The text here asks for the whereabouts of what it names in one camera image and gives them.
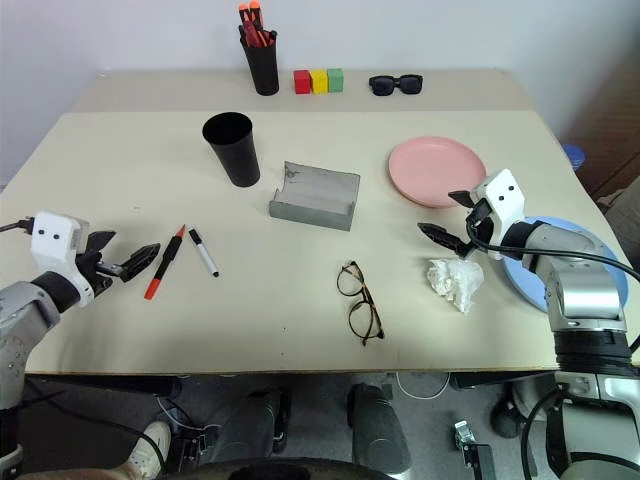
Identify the white sneaker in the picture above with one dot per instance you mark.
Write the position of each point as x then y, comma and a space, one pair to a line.
147, 447

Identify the black sunglasses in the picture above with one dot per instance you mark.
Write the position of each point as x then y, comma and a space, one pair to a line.
384, 85

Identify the black table frame bar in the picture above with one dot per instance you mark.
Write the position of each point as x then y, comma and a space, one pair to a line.
100, 386

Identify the pink plate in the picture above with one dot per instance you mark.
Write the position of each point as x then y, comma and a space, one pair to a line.
435, 170

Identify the empty black cup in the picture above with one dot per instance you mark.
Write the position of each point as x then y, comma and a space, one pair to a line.
237, 155

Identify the metal clamp bracket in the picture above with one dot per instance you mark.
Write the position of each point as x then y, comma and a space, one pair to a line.
470, 445

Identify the brown bag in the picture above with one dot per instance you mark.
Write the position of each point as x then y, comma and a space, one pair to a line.
622, 210

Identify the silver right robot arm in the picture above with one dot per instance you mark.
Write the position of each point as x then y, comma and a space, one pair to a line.
582, 295

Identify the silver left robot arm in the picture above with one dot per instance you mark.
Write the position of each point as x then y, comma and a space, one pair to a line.
20, 310

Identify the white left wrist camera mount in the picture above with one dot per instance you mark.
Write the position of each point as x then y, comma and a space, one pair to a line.
52, 240

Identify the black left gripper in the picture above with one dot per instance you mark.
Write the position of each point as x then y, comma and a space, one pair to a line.
97, 270

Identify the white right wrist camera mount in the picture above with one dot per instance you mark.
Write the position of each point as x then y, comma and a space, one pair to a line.
502, 195

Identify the dark domed shape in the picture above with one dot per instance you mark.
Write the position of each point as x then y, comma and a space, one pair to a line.
280, 470

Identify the blue plate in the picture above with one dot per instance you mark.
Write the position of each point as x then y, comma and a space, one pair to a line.
527, 282

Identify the grey glasses case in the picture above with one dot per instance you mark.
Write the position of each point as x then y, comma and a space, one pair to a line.
312, 200

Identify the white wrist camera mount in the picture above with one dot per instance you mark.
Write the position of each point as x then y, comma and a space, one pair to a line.
502, 195
52, 240

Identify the green wooden block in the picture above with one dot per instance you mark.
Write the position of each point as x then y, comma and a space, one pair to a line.
336, 80

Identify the orange-capped marker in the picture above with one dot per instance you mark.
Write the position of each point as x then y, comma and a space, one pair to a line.
254, 12
244, 12

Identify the tortoiseshell eyeglasses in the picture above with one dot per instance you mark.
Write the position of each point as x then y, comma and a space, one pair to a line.
370, 303

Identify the black pen holder cup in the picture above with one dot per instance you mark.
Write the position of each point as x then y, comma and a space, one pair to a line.
262, 70

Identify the white marker with black cap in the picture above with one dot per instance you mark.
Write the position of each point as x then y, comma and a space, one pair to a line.
204, 254

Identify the red wooden block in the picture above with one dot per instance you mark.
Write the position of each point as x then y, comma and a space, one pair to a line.
302, 82

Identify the blue round stool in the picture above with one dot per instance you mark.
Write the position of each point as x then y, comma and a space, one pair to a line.
574, 156

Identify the red and black pen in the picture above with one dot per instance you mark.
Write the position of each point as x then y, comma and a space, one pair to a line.
165, 262

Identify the crumpled white tissue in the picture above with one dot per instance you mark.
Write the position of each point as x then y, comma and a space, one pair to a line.
457, 282

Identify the yellow wooden block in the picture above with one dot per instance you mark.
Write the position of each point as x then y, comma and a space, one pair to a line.
319, 82

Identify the dark rounded shape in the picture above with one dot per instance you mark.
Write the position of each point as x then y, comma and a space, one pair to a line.
375, 430
255, 420

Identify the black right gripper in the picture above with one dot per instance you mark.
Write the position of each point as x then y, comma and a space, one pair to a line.
482, 222

